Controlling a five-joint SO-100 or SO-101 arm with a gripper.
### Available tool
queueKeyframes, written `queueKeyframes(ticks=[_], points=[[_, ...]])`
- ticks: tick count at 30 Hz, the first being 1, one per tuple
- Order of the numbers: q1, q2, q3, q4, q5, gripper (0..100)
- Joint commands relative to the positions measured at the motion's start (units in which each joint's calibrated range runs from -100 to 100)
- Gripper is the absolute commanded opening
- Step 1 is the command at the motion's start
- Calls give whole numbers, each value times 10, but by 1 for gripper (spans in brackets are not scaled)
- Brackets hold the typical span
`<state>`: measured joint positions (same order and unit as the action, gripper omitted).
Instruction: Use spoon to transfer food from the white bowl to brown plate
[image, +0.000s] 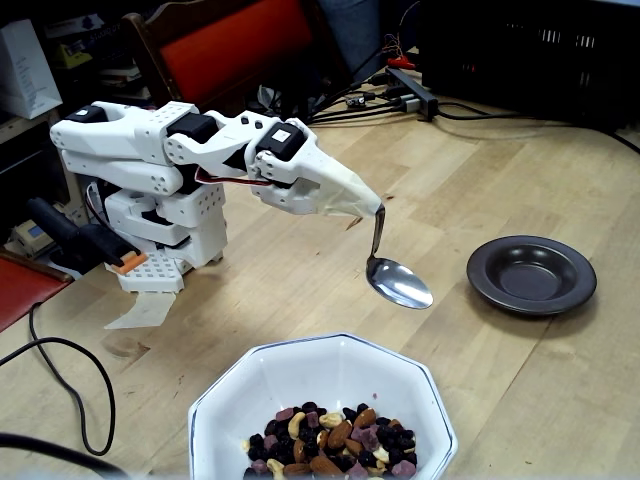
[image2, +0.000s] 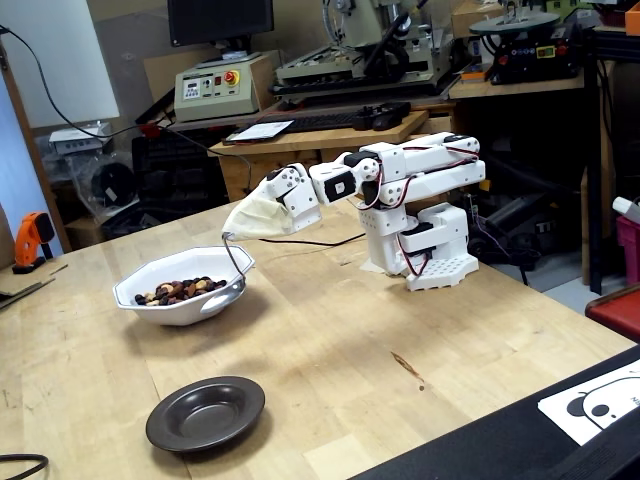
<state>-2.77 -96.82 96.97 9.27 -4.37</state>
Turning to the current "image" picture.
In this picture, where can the beige device blue screen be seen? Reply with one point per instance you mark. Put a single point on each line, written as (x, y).
(32, 235)

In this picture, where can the white moving gripper jaw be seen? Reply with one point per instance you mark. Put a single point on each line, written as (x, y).
(317, 165)

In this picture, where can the grey usb hub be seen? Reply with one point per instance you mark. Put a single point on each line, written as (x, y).
(412, 95)

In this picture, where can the red seat cushion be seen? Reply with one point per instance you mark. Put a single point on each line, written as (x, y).
(25, 290)

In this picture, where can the large black box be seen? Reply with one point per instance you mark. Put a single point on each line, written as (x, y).
(525, 75)

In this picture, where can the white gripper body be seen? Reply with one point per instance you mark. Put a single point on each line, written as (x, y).
(327, 170)

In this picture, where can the mixed nuts and raisins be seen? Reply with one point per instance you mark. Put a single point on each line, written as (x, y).
(340, 440)

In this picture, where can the red alligator clip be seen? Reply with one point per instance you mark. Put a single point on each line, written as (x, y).
(400, 62)

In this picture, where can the red wooden chair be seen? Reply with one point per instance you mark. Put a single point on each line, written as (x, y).
(240, 50)

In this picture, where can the white fixed gripper jaw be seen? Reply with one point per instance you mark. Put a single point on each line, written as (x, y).
(312, 200)

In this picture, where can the brown plate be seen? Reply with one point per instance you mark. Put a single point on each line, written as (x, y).
(530, 280)

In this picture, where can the yellow box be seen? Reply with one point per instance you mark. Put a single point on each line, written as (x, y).
(75, 54)

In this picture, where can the beige tape patch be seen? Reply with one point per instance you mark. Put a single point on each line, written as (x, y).
(145, 310)

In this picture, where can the white carton box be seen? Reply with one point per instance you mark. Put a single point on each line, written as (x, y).
(25, 70)

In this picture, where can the grey fabric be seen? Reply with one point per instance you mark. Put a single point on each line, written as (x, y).
(350, 35)

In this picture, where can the white octagonal bowl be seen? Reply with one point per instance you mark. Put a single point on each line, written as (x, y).
(320, 370)

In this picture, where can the metal spoon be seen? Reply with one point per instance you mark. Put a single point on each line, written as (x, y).
(400, 287)

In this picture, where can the black bar clamp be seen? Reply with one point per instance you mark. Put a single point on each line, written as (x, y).
(75, 237)

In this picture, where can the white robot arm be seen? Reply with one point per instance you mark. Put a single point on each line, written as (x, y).
(125, 135)

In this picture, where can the beige masking tape wrap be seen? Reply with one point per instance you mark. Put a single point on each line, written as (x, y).
(355, 192)

